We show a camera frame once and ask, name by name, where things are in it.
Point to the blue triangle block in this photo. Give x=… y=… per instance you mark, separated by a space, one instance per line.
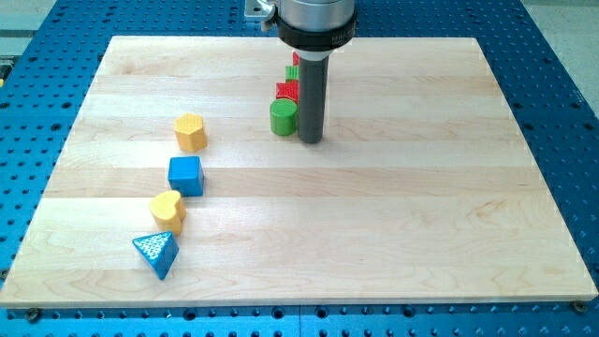
x=159 y=250

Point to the green star block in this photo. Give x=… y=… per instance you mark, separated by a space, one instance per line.
x=292 y=73

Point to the yellow hexagon block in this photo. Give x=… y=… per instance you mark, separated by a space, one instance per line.
x=190 y=133

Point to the red star block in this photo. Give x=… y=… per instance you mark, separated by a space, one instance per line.
x=287 y=90

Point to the blue cube block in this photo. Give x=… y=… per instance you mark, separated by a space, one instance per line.
x=185 y=174

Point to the red block far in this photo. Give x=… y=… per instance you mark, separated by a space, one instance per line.
x=295 y=59

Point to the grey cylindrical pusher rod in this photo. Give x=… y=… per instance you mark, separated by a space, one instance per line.
x=313 y=79

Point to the yellow heart block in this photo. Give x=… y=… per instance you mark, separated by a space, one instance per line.
x=168 y=211

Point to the light wooden board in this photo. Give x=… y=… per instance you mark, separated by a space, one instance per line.
x=423 y=188

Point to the green cylinder block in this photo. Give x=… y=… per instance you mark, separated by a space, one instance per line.
x=283 y=113

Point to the silver metal bracket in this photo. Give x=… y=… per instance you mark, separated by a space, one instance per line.
x=262 y=12

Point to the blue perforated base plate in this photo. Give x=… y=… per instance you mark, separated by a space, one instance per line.
x=48 y=84

